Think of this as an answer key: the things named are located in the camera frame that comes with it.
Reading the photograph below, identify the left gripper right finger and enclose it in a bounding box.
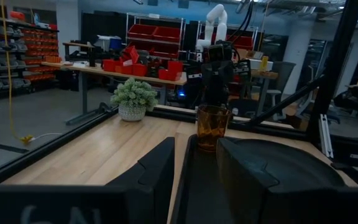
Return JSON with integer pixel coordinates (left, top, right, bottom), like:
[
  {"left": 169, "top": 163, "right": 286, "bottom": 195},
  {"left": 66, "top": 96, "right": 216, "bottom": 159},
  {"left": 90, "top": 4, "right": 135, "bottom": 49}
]
[{"left": 216, "top": 138, "right": 279, "bottom": 224}]

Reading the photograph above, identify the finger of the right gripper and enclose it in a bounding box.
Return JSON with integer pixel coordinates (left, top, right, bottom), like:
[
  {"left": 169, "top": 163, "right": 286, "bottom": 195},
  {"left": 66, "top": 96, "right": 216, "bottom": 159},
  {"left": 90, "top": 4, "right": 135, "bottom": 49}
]
[
  {"left": 205, "top": 85, "right": 218, "bottom": 106},
  {"left": 217, "top": 85, "right": 229, "bottom": 106}
]

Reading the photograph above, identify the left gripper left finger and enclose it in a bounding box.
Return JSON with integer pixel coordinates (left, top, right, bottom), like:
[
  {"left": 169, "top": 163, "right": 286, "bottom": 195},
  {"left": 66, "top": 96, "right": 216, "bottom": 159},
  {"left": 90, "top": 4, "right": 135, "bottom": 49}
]
[{"left": 104, "top": 136, "right": 176, "bottom": 224}]

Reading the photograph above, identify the black rectangular serving tray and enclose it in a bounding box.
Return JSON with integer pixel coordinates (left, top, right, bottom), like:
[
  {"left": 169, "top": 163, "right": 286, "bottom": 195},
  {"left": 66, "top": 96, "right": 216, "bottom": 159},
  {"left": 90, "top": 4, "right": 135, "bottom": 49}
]
[{"left": 169, "top": 133, "right": 358, "bottom": 224}]

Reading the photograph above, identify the red storage bin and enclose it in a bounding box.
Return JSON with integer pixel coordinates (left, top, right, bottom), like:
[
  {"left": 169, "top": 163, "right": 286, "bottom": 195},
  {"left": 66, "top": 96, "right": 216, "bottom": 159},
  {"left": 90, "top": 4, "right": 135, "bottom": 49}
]
[
  {"left": 158, "top": 60, "right": 184, "bottom": 82},
  {"left": 132, "top": 63, "right": 149, "bottom": 78},
  {"left": 102, "top": 58, "right": 117, "bottom": 73}
]

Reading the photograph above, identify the yellow bottle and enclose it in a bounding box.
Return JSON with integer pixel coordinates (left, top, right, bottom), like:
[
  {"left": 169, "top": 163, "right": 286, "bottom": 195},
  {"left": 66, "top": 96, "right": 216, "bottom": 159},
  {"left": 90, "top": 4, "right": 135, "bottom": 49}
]
[{"left": 260, "top": 55, "right": 270, "bottom": 72}]

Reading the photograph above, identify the metal rack with red bins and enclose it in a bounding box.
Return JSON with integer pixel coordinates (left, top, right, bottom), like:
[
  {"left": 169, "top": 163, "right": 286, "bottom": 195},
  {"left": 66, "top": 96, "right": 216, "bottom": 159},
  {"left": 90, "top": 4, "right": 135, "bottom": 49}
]
[{"left": 126, "top": 12, "right": 186, "bottom": 60}]

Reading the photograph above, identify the green plant in white pot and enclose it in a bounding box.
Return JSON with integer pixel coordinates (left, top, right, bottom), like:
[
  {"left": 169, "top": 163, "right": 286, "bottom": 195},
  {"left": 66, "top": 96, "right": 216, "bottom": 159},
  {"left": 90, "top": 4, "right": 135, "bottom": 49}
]
[{"left": 110, "top": 77, "right": 158, "bottom": 123}]

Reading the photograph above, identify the white pillar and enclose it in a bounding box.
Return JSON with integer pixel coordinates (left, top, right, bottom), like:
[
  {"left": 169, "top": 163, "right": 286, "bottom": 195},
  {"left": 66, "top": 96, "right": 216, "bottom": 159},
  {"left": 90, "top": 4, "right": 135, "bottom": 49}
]
[{"left": 283, "top": 29, "right": 314, "bottom": 94}]

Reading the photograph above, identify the wooden-top workbench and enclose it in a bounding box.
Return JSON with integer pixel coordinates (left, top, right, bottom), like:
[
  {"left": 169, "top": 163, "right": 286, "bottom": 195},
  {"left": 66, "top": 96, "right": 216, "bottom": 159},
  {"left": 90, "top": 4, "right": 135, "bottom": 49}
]
[{"left": 41, "top": 60, "right": 188, "bottom": 126}]

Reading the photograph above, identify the shelving with orange grey bins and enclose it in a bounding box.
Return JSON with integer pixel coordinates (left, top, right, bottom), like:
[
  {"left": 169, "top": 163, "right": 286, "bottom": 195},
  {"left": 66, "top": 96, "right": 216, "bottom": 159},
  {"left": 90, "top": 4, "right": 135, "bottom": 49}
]
[{"left": 0, "top": 11, "right": 60, "bottom": 104}]

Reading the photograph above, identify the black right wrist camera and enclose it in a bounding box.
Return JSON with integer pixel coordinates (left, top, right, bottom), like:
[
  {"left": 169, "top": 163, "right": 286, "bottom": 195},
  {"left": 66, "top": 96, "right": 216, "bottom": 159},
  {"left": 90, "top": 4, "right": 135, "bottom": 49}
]
[{"left": 209, "top": 44, "right": 225, "bottom": 62}]

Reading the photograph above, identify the silver metal bracket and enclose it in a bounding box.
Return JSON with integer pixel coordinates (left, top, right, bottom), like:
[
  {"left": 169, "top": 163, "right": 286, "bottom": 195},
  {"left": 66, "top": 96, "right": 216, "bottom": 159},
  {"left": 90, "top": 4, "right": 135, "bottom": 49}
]
[{"left": 318, "top": 114, "right": 334, "bottom": 159}]

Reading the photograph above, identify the white floor cable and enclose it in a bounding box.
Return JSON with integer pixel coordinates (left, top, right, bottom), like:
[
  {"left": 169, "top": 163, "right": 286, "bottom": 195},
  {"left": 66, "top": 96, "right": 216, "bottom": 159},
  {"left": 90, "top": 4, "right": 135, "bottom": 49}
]
[{"left": 31, "top": 133, "right": 63, "bottom": 142}]

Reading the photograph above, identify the yellow cable with plug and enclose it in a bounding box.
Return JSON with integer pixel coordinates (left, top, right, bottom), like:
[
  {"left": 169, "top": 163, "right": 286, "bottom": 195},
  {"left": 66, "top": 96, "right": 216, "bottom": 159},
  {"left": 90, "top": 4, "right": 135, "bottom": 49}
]
[{"left": 0, "top": 0, "right": 34, "bottom": 145}]

